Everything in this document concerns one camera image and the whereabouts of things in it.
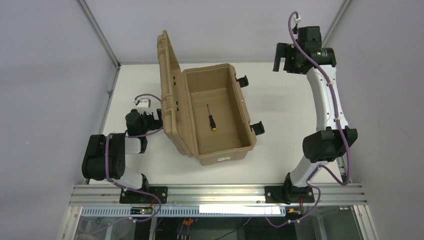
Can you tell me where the black yellow screwdriver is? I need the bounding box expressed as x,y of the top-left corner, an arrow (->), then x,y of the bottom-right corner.
206,104 -> 217,132

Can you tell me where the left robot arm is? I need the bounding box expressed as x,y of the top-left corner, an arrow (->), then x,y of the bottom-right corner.
81,108 -> 163,193

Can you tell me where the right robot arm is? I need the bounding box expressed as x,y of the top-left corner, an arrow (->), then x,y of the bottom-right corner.
273,26 -> 358,204

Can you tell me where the tan plastic toolbox bin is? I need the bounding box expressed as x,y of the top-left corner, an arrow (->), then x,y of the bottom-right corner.
182,63 -> 257,166

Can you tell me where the white label on bin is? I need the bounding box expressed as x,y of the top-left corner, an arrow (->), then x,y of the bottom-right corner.
217,156 -> 231,162

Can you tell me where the tan toolbox lid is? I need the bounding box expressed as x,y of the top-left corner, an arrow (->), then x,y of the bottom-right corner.
157,30 -> 193,157

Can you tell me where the black rear toolbox latch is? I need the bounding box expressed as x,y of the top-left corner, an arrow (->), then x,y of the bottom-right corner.
236,75 -> 249,88

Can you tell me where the black toolbox latch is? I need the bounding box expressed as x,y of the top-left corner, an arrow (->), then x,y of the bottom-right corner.
250,121 -> 265,136
236,75 -> 249,88

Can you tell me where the black front toolbox latch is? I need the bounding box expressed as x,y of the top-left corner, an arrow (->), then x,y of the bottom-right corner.
250,121 -> 265,136

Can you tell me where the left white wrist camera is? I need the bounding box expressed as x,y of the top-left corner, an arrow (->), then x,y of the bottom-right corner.
135,97 -> 152,115

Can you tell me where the slotted cable duct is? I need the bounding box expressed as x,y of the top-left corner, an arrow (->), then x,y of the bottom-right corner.
81,204 -> 286,218

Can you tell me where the aluminium front rail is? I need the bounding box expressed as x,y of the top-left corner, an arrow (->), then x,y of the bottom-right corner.
69,183 -> 368,207

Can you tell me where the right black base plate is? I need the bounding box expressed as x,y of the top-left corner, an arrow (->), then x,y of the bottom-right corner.
264,185 -> 315,205

